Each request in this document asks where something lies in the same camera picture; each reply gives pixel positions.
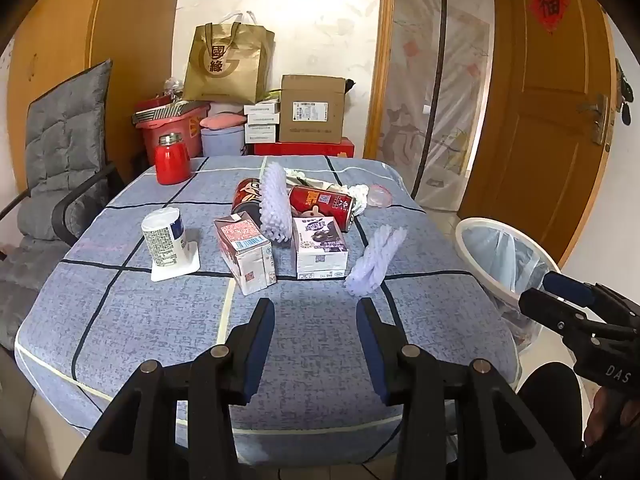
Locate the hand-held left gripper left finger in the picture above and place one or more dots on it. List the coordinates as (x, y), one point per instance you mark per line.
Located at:
(259, 345)

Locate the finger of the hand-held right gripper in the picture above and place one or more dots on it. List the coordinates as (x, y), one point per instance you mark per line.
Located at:
(567, 287)
(550, 310)

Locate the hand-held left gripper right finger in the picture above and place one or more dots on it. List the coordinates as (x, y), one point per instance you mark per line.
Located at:
(372, 350)

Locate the white trash bin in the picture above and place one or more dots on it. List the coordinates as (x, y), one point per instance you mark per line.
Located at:
(470, 245)

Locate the red cartoon face can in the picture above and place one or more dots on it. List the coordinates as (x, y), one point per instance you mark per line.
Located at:
(246, 200)

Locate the person's right hand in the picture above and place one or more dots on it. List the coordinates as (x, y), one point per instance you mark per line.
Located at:
(602, 422)

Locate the clear bin liner bag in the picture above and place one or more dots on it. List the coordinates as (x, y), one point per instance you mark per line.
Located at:
(500, 260)

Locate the person's leg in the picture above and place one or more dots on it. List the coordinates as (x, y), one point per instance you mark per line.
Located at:
(550, 410)

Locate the pink milk carton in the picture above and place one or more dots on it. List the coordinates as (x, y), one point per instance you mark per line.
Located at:
(245, 255)

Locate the white square card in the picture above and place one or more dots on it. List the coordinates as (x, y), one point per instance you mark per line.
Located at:
(191, 262)

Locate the white drink carton box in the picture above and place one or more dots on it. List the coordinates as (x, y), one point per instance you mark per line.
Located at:
(320, 255)

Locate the wooden door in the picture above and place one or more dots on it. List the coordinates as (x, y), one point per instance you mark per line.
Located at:
(540, 150)

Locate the white yogurt cup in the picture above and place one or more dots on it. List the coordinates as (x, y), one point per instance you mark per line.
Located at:
(162, 240)

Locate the red drink can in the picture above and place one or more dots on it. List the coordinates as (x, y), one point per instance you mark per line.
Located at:
(320, 205)

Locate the clear red-rimmed plastic cup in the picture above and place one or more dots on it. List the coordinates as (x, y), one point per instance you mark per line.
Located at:
(380, 196)

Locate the large crumpled white tissue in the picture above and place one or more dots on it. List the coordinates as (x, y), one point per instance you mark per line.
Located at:
(359, 196)

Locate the crumpled beige paper carton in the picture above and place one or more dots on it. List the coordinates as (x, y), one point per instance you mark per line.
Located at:
(327, 187)

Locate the small crumpled white tissue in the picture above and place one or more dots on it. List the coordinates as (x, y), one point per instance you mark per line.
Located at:
(295, 175)

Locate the bunch of keys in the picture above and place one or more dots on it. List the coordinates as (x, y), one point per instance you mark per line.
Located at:
(622, 95)

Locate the red flat box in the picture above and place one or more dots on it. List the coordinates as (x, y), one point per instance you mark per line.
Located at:
(300, 149)

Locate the red thermos jar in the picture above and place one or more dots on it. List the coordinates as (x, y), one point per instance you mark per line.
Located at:
(172, 162)

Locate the lavender round container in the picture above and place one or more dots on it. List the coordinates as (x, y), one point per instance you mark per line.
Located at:
(222, 144)

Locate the flat white box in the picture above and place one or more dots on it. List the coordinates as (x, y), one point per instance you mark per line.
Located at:
(262, 128)
(262, 118)
(260, 138)
(261, 107)

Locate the mesh screen curtain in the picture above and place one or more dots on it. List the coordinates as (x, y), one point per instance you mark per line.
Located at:
(440, 110)

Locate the brown cardboard box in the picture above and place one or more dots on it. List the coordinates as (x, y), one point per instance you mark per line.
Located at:
(310, 130)

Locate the pink round lid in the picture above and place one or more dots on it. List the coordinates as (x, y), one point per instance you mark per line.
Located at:
(222, 121)

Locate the pink plastic bucket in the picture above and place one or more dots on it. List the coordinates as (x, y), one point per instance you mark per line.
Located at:
(165, 135)

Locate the striped flat box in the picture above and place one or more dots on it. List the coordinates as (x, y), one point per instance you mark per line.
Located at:
(165, 112)

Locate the clear plastic wrap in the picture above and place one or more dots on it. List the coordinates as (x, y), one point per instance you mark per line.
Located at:
(172, 87)

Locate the gold paper bag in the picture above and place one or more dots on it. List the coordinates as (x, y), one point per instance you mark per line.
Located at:
(225, 70)

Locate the red diamond door decoration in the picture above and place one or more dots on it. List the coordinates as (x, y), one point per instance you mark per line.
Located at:
(550, 2)

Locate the grey cushioned office chair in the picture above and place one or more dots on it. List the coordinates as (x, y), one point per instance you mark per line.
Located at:
(65, 125)

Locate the wooden wardrobe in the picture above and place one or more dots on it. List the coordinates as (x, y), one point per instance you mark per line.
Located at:
(125, 35)

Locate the black chair frame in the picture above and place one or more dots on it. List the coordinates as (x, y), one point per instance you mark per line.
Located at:
(65, 205)

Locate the wooden door frame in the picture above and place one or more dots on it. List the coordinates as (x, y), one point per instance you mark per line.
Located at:
(380, 60)

